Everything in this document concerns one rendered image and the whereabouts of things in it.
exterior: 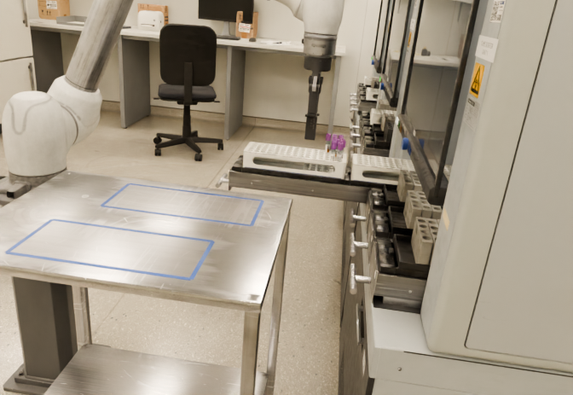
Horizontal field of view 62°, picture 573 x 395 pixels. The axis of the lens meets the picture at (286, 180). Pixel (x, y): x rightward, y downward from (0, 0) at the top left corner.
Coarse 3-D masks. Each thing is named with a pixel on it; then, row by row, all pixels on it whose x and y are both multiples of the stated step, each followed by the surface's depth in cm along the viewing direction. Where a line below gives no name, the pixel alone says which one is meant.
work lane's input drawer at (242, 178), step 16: (240, 160) 143; (224, 176) 148; (240, 176) 137; (256, 176) 137; (272, 176) 136; (288, 176) 137; (304, 176) 136; (288, 192) 137; (304, 192) 136; (320, 192) 136; (336, 192) 135; (352, 192) 135
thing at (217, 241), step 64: (64, 192) 111; (128, 192) 114; (192, 192) 117; (0, 256) 83; (64, 256) 85; (128, 256) 87; (192, 256) 89; (256, 256) 91; (256, 320) 78; (64, 384) 126; (128, 384) 128; (192, 384) 130; (256, 384) 132
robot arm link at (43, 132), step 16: (16, 96) 131; (32, 96) 132; (48, 96) 134; (16, 112) 129; (32, 112) 129; (48, 112) 132; (64, 112) 140; (16, 128) 129; (32, 128) 130; (48, 128) 132; (64, 128) 139; (16, 144) 130; (32, 144) 131; (48, 144) 133; (64, 144) 139; (16, 160) 132; (32, 160) 132; (48, 160) 134; (64, 160) 140; (32, 176) 134
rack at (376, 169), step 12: (360, 156) 141; (372, 156) 142; (360, 168) 134; (372, 168) 133; (384, 168) 133; (396, 168) 133; (408, 168) 134; (444, 168) 137; (360, 180) 135; (372, 180) 135; (384, 180) 134; (396, 180) 141
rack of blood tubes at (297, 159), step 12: (252, 144) 143; (264, 144) 144; (252, 156) 137; (264, 156) 136; (276, 156) 136; (288, 156) 135; (300, 156) 137; (312, 156) 137; (324, 156) 138; (264, 168) 138; (276, 168) 137; (288, 168) 137; (300, 168) 144; (312, 168) 140; (324, 168) 139; (336, 168) 135
